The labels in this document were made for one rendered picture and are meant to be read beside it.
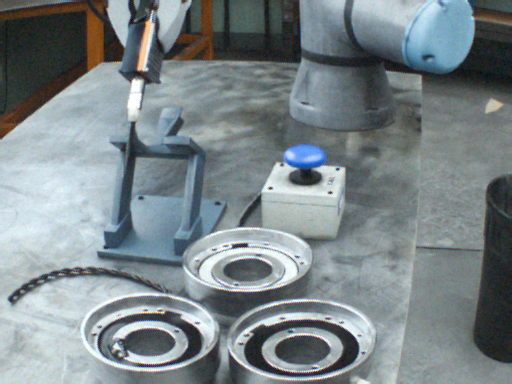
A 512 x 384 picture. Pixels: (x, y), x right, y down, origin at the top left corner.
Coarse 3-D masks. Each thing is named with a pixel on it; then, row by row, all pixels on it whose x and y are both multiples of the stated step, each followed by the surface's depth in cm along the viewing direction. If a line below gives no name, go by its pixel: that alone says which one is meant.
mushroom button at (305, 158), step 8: (288, 152) 74; (296, 152) 74; (304, 152) 74; (312, 152) 74; (320, 152) 74; (288, 160) 74; (296, 160) 73; (304, 160) 73; (312, 160) 73; (320, 160) 73; (296, 168) 73; (304, 168) 73; (312, 168) 73; (304, 176) 75
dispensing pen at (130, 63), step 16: (128, 32) 64; (144, 32) 64; (128, 48) 64; (128, 64) 64; (128, 80) 66; (144, 80) 65; (128, 112) 65; (128, 128) 65; (128, 144) 64; (128, 160) 64
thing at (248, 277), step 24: (216, 240) 67; (240, 240) 68; (264, 240) 68; (288, 240) 67; (192, 264) 64; (216, 264) 64; (240, 264) 66; (264, 264) 65; (312, 264) 62; (192, 288) 61; (216, 288) 59; (240, 288) 61; (264, 288) 59; (288, 288) 59; (216, 312) 60; (240, 312) 59
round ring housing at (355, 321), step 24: (264, 312) 56; (288, 312) 57; (312, 312) 57; (336, 312) 56; (360, 312) 55; (240, 336) 55; (288, 336) 54; (312, 336) 55; (360, 336) 54; (240, 360) 50; (288, 360) 55; (312, 360) 56; (336, 360) 51; (360, 360) 49
